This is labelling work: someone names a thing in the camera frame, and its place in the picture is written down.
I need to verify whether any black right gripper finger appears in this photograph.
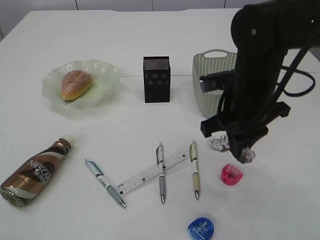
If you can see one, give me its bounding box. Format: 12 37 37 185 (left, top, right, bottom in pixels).
247 134 265 149
227 132 248 160

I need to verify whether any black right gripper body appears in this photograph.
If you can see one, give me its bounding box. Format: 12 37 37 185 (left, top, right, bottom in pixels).
200 74 291 141

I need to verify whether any paper ball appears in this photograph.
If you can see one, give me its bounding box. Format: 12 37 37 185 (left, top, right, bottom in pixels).
238 147 256 164
208 134 230 153

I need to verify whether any sugared bread roll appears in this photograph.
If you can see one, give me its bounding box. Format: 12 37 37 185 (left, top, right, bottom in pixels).
60 70 93 101

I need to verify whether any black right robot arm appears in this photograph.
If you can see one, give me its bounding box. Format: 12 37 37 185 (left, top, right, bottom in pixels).
199 0 320 164

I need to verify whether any pink pencil sharpener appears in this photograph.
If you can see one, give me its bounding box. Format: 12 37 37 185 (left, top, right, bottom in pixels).
220 164 243 186

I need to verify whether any olive green ballpoint pen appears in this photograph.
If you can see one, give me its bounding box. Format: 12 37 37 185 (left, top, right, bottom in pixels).
189 139 201 200

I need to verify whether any green plastic woven basket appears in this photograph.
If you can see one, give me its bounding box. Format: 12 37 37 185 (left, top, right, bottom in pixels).
192 49 237 118

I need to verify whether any blue pencil sharpener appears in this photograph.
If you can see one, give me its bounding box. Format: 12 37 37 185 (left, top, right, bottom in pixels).
187 217 215 240

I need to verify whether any black mesh pen holder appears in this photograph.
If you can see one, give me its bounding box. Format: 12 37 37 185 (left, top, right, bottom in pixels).
143 56 171 103

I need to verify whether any green wavy glass plate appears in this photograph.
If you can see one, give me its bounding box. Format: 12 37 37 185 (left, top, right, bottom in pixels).
42 59 122 110

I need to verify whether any blue grey ballpoint pen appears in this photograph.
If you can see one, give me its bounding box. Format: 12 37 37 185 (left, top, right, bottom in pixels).
84 158 127 209

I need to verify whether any clear plastic ruler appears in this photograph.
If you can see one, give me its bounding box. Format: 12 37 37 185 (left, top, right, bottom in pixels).
115 148 190 197

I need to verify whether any brown Nescafe coffee bottle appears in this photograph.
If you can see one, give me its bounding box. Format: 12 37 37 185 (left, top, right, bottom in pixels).
0 134 76 208

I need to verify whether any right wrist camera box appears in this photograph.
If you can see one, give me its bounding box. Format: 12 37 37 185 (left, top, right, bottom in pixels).
199 69 235 93

